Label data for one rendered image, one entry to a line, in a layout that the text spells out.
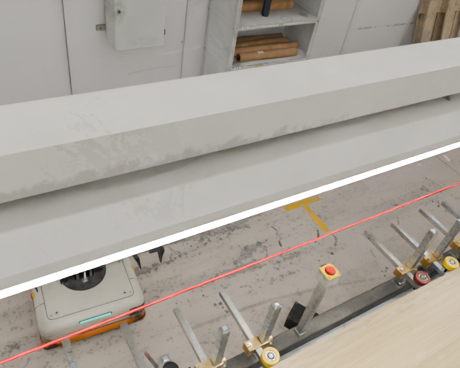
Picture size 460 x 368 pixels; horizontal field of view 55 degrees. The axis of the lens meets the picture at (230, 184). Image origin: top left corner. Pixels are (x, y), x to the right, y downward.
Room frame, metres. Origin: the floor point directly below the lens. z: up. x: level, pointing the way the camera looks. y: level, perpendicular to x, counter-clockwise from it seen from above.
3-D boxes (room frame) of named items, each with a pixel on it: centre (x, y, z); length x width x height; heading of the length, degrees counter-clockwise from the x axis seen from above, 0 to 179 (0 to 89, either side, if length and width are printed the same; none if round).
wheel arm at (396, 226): (1.90, -1.19, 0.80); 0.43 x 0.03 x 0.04; 38
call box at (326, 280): (1.24, -0.50, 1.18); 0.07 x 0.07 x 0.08; 38
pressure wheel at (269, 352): (0.97, -0.32, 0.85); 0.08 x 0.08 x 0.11
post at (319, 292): (1.24, -0.50, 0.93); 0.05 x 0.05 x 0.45; 38
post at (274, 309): (1.08, -0.29, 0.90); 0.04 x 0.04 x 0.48; 38
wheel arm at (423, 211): (2.05, -1.38, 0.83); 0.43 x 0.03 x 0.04; 38
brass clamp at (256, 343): (1.06, -0.27, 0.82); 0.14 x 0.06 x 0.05; 128
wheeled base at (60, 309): (1.61, 0.80, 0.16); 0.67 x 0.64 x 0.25; 34
